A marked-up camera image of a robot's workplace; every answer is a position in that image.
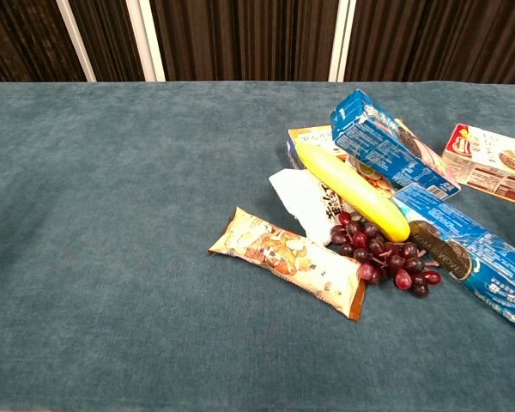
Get blue cookie box with pink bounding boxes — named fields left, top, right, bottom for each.
left=329, top=88, right=462, bottom=199

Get white snack bag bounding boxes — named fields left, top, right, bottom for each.
left=268, top=168, right=357, bottom=246

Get beige nut snack packet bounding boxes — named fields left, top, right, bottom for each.
left=207, top=206, right=368, bottom=322

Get orange and blue biscuit box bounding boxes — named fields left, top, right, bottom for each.
left=286, top=124, right=349, bottom=171

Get yellow banana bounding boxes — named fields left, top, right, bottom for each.
left=294, top=142, right=412, bottom=244

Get small egg biscuit packet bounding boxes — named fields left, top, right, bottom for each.
left=346, top=154, right=399, bottom=202

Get bunch of red grapes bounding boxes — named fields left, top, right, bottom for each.
left=329, top=210, right=443, bottom=300

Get teal velvet tablecloth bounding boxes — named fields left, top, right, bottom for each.
left=0, top=80, right=515, bottom=412

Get dark slatted partition panel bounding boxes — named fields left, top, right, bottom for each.
left=67, top=0, right=146, bottom=82
left=344, top=0, right=515, bottom=89
left=148, top=0, right=341, bottom=82
left=0, top=0, right=88, bottom=83

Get blue cookie box dark cookies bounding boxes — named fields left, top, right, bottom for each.
left=391, top=182, right=515, bottom=336

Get red and cream cake box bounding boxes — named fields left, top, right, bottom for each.
left=440, top=123, right=515, bottom=210

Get white partition post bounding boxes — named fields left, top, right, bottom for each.
left=55, top=0, right=98, bottom=82
left=125, top=0, right=167, bottom=82
left=327, top=0, right=358, bottom=83

